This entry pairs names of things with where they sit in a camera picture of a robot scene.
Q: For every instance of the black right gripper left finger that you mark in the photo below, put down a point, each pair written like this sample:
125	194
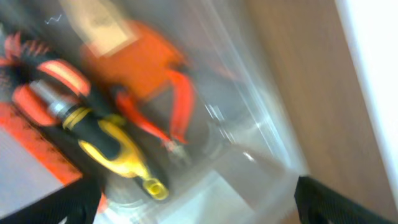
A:
75	203

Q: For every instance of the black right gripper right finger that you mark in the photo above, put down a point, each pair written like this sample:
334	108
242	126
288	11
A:
318	204

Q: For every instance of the yellow black screwdriver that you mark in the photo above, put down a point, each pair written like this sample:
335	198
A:
103	141

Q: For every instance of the red handled wire cutters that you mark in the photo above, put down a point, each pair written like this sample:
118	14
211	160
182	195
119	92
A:
182	110

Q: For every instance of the orange black needle-nose pliers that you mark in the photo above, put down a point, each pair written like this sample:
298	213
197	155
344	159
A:
25	60

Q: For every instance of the orange scraper wooden handle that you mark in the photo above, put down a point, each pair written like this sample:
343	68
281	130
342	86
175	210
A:
124	51

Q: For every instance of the clear plastic container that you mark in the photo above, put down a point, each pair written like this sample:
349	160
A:
240	163

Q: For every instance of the red screwdriver bit holder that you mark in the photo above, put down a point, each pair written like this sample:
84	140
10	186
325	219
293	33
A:
31	166

